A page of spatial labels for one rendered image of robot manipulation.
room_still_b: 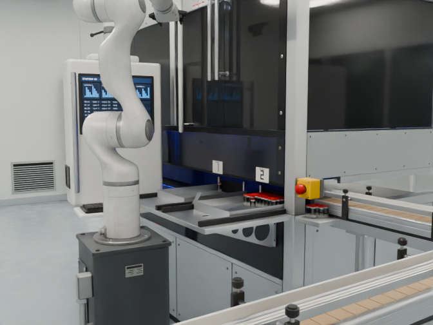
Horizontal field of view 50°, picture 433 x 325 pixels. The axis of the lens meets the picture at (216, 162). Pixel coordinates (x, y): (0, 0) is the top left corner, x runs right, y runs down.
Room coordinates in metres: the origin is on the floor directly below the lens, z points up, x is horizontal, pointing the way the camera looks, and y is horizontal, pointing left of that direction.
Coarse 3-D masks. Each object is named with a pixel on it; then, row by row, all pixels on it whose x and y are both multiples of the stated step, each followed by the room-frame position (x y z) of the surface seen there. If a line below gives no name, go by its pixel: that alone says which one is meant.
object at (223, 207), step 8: (200, 200) 1.90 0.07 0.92; (208, 200) 1.92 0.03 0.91; (216, 200) 1.95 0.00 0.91; (224, 200) 1.97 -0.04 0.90; (232, 200) 1.99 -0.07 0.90; (240, 200) 2.02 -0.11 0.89; (200, 208) 1.84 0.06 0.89; (208, 208) 1.79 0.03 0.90; (216, 208) 1.74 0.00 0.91; (224, 208) 1.89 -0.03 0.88; (232, 208) 1.89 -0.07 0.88; (240, 208) 1.89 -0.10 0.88; (248, 208) 1.89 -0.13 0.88; (256, 208) 1.74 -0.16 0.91; (264, 208) 1.76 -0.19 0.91; (272, 208) 1.78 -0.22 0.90; (280, 208) 1.81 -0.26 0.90; (216, 216) 1.74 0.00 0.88; (224, 216) 1.70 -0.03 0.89
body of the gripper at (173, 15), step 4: (172, 8) 1.97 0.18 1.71; (176, 8) 1.99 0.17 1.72; (156, 12) 1.98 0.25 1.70; (168, 12) 1.98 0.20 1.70; (172, 12) 1.99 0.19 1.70; (176, 12) 2.00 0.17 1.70; (156, 16) 2.02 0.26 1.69; (160, 16) 2.01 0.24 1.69; (164, 16) 2.01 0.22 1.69; (168, 16) 2.01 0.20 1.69; (172, 16) 2.01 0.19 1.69; (176, 16) 2.02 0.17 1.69; (160, 20) 2.05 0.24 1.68; (164, 20) 2.05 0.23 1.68; (168, 20) 2.05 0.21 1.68; (172, 20) 2.05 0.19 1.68; (176, 20) 2.05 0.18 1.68
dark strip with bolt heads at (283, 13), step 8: (280, 0) 1.84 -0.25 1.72; (280, 8) 1.84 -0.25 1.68; (280, 16) 1.84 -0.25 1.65; (280, 24) 1.84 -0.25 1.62; (280, 32) 1.84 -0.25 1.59; (280, 40) 1.84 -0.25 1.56; (280, 48) 1.84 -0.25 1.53; (280, 56) 1.83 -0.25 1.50; (280, 64) 1.84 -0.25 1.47; (280, 72) 1.84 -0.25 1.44; (280, 80) 1.84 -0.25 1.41; (280, 88) 1.84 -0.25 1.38; (280, 96) 1.84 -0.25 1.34; (280, 104) 1.84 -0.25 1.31; (280, 112) 1.83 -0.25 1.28; (280, 120) 1.84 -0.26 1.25; (280, 128) 1.84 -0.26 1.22
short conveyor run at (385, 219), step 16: (336, 192) 1.84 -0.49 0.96; (368, 192) 1.75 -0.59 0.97; (336, 208) 1.72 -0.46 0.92; (352, 208) 1.66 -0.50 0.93; (368, 208) 1.66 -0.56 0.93; (384, 208) 1.66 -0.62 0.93; (400, 208) 1.52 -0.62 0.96; (416, 208) 1.48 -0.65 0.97; (432, 208) 1.49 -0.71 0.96; (336, 224) 1.72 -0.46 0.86; (352, 224) 1.65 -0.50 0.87; (368, 224) 1.60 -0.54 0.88; (384, 224) 1.54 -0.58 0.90; (400, 224) 1.49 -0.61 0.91; (416, 224) 1.44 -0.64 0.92; (432, 224) 1.39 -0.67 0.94; (384, 240) 1.54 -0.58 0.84; (416, 240) 1.44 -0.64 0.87; (432, 240) 1.38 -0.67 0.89
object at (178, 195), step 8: (208, 184) 2.33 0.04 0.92; (216, 184) 2.35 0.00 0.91; (160, 192) 2.14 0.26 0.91; (168, 192) 2.20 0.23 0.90; (176, 192) 2.22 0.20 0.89; (184, 192) 2.25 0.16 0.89; (192, 192) 2.27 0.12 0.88; (200, 192) 2.29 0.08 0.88; (208, 192) 2.29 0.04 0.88; (216, 192) 2.29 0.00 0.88; (224, 192) 2.29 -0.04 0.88; (232, 192) 2.09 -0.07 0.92; (240, 192) 2.12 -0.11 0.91; (168, 200) 2.07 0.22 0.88; (176, 200) 2.01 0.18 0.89; (184, 200) 1.95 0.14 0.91; (192, 200) 1.98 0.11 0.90
